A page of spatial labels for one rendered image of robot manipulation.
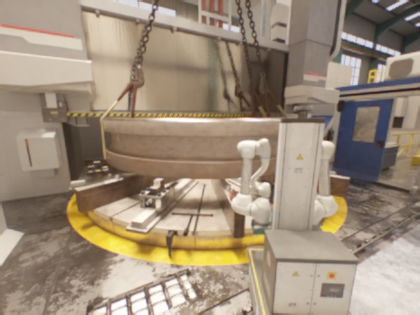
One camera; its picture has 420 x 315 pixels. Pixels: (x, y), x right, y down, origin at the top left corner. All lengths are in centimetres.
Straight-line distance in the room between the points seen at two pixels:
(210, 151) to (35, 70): 263
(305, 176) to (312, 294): 87
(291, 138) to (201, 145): 162
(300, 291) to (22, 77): 391
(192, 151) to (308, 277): 214
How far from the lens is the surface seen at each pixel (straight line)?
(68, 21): 423
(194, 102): 592
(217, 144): 298
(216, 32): 652
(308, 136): 176
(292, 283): 172
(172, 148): 311
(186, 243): 288
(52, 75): 364
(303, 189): 186
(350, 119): 731
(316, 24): 718
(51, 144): 525
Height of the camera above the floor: 179
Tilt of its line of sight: 12 degrees down
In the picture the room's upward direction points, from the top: straight up
